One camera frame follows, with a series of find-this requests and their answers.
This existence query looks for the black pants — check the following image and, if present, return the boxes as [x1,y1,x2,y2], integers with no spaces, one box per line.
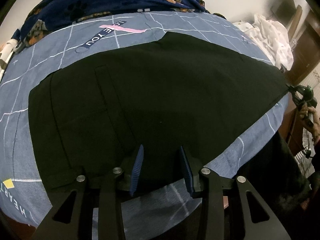
[28,32,287,191]

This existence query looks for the person right hand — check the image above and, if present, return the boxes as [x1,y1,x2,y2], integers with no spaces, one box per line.
[299,103,320,145]

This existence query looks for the blue grid bedsheet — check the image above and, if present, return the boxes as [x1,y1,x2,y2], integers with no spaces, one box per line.
[1,11,289,239]

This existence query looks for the white patterned quilt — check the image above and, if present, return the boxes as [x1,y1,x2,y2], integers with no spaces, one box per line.
[233,14,293,71]

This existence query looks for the brown wooden wardrobe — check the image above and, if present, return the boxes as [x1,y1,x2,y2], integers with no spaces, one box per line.
[271,0,319,85]

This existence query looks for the white floral pillow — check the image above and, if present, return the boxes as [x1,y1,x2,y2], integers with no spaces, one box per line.
[0,38,18,79]

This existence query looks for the navy dog print blanket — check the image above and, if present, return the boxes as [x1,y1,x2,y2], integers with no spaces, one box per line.
[13,0,206,53]

